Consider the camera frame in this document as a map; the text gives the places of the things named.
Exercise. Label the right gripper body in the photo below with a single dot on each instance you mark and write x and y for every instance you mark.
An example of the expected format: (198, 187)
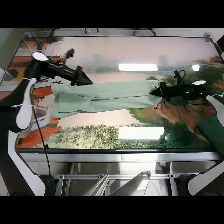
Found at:
(161, 90)

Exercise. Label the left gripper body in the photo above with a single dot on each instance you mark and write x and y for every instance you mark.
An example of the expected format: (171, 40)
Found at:
(81, 78)

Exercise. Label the pale green shirt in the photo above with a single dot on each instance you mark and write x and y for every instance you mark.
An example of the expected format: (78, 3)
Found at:
(103, 96)

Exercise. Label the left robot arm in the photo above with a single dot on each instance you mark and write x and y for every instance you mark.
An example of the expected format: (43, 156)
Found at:
(20, 110)

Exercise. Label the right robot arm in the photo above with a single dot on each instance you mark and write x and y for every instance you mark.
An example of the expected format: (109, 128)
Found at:
(213, 100)

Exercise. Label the dark green garment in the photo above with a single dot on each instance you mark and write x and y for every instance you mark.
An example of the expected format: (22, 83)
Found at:
(213, 131)

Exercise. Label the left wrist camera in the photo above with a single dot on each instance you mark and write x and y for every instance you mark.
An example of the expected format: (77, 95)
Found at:
(69, 53)

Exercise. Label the silver frame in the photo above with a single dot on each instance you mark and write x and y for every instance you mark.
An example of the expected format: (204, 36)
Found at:
(123, 170)

